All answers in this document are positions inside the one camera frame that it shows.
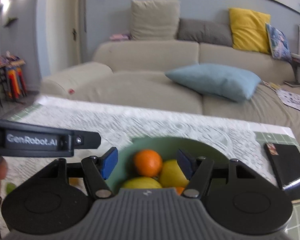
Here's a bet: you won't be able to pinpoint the grey patterned cushion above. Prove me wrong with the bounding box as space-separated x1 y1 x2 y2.
177 18 232 47

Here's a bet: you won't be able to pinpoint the patterned paper sheet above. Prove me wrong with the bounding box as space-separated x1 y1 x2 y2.
276 89 300 111

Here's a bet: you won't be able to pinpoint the black notebook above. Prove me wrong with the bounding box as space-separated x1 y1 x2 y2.
264 142 300 191

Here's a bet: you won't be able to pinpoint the floral blue cushion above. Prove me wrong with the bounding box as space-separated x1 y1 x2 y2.
266 23 292 63

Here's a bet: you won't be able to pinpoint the orange tangerine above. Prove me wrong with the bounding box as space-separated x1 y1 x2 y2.
133 149 163 177
175 186 185 196

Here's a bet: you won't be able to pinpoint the yellow green pomelo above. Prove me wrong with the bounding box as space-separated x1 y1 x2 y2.
121 177 162 189

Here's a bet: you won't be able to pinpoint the stacked colourful stools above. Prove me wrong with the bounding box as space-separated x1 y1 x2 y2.
5 66 27 101

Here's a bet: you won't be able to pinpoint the yellow lemon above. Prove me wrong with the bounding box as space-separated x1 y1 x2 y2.
159 159 189 187

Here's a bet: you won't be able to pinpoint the beige back cushion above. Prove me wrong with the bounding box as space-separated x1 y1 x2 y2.
130 0 180 40

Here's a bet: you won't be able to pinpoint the green fruit bowl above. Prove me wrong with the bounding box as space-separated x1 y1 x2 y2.
106 137 229 193

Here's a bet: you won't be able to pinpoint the light blue cushion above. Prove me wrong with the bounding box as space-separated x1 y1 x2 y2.
165 63 261 102

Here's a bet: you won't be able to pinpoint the pink cloth on sofa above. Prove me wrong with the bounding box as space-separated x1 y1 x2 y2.
109 33 130 41

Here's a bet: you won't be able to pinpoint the white lace tablecloth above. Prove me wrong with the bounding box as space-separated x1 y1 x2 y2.
0 95 294 230

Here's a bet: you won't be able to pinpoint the yellow cushion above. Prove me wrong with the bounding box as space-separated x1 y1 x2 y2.
229 8 271 54

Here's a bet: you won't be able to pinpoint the cream door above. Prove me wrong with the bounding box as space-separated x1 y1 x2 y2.
46 0 81 74

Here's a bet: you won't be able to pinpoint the beige sofa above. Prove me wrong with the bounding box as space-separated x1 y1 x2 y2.
40 40 300 144

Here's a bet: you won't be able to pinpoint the green fruit on table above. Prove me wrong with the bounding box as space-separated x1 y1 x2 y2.
5 182 17 195

